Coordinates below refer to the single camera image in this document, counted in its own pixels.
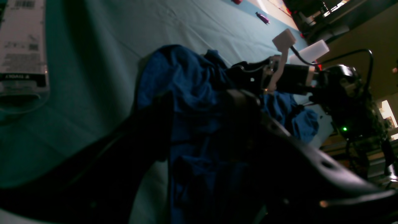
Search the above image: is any pink marker pen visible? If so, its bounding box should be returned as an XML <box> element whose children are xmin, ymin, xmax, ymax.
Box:
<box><xmin>255</xmin><ymin>12</ymin><xmax>270</xmax><ymax>25</ymax></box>

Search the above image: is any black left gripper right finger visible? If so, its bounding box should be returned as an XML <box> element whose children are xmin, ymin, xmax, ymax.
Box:
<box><xmin>226</xmin><ymin>90</ymin><xmax>397</xmax><ymax>224</ymax></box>

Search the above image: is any blue t-shirt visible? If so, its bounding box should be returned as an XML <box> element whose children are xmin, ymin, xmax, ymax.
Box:
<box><xmin>135</xmin><ymin>44</ymin><xmax>320</xmax><ymax>224</ymax></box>

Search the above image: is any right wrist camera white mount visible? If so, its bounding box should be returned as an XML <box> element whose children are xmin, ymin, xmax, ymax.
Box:
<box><xmin>267</xmin><ymin>28</ymin><xmax>297</xmax><ymax>94</ymax></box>

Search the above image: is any grey packaged tool card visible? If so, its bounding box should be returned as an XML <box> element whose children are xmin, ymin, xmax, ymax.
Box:
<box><xmin>0</xmin><ymin>0</ymin><xmax>50</xmax><ymax>114</ymax></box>

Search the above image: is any teal table cloth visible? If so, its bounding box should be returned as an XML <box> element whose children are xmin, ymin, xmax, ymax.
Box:
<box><xmin>0</xmin><ymin>0</ymin><xmax>308</xmax><ymax>224</ymax></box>

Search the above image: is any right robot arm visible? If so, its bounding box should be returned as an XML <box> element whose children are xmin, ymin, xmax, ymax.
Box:
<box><xmin>276</xmin><ymin>64</ymin><xmax>397</xmax><ymax>189</ymax></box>

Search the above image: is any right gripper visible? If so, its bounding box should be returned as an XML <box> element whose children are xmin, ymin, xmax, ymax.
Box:
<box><xmin>225</xmin><ymin>56</ymin><xmax>317</xmax><ymax>95</ymax></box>

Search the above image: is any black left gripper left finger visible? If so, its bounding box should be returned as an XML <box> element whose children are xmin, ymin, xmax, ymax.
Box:
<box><xmin>1</xmin><ymin>92</ymin><xmax>174</xmax><ymax>224</ymax></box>

